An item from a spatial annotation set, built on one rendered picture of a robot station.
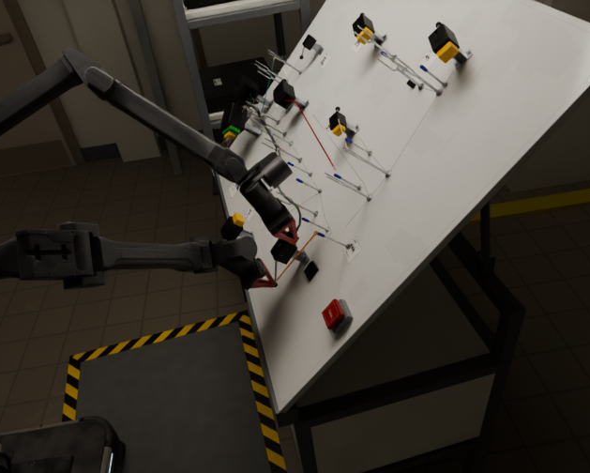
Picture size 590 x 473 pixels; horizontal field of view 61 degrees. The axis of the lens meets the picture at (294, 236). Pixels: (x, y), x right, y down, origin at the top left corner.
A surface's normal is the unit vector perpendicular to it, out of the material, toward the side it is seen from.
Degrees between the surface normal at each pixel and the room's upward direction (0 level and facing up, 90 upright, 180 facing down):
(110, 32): 90
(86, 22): 90
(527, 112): 48
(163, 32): 90
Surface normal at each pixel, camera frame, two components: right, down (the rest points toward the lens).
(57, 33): 0.12, 0.62
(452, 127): -0.79, -0.33
